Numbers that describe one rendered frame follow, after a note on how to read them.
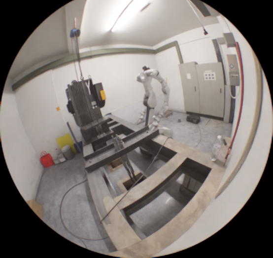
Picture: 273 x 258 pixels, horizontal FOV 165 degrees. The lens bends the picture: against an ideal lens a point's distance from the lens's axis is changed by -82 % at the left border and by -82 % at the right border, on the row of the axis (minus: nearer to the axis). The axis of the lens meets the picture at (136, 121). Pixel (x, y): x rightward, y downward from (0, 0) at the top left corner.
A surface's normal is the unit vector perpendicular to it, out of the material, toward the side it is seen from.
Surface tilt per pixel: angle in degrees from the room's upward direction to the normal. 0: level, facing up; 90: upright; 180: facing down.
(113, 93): 90
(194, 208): 0
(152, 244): 0
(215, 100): 90
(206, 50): 90
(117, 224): 0
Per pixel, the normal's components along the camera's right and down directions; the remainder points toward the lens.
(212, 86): -0.82, 0.37
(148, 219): -0.22, -0.91
